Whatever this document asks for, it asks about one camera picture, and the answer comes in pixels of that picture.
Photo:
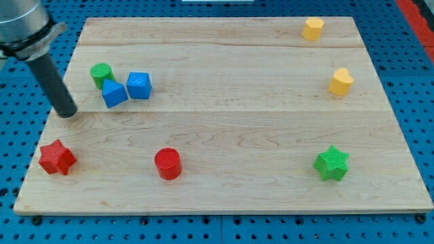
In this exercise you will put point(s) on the red cylinder block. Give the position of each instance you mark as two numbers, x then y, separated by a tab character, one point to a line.
167	161

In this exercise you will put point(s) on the red star block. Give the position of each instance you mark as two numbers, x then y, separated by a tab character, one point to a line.
56	158

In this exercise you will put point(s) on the green star block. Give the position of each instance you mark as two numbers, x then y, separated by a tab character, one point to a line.
332	164

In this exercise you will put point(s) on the yellow heart block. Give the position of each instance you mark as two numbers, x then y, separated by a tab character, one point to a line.
341	82

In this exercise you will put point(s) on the green cylinder block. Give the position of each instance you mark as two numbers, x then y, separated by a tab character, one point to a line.
100	72

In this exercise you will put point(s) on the blue cube block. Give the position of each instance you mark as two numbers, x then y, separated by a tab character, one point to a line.
139	85

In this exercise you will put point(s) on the blue triangle block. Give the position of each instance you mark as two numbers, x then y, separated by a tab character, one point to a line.
113	93

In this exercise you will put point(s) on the yellow hexagon block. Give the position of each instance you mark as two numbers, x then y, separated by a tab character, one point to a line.
313	28

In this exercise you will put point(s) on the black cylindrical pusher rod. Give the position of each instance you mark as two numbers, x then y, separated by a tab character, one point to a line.
46	73

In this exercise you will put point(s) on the wooden board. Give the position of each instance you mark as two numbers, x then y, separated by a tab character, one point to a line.
245	102

